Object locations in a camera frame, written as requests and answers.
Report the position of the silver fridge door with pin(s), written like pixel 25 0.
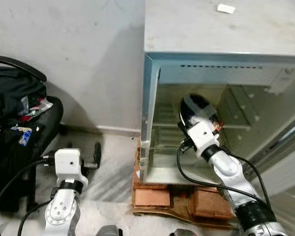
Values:
pixel 285 162

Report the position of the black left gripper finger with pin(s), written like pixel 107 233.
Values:
pixel 97 153

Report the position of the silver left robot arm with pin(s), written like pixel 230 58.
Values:
pixel 61 211

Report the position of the small blue packet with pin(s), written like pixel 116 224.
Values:
pixel 24 136

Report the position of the grey right robot leg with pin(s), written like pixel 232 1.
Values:
pixel 184 232

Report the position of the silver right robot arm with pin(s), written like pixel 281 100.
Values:
pixel 236 182

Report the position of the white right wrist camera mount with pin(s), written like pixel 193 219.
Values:
pixel 202 136

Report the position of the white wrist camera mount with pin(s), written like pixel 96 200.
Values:
pixel 202 136
pixel 69 164

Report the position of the small white flat object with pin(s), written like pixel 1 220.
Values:
pixel 226 8

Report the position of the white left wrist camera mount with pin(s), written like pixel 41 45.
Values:
pixel 69 164

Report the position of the orange brick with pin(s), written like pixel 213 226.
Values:
pixel 211 204
pixel 151 196

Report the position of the black office chair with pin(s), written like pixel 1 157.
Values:
pixel 10 162

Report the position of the grey left robot leg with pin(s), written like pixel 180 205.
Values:
pixel 109 231

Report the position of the brown wooden base board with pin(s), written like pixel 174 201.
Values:
pixel 179 209

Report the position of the grey robot leg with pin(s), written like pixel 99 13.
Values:
pixel 184 232
pixel 109 231

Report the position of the red and clear packet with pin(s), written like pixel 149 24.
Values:
pixel 37 107

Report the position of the silver mini fridge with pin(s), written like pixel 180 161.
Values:
pixel 226 34

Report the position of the black fabric bag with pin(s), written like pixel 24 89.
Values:
pixel 10 91

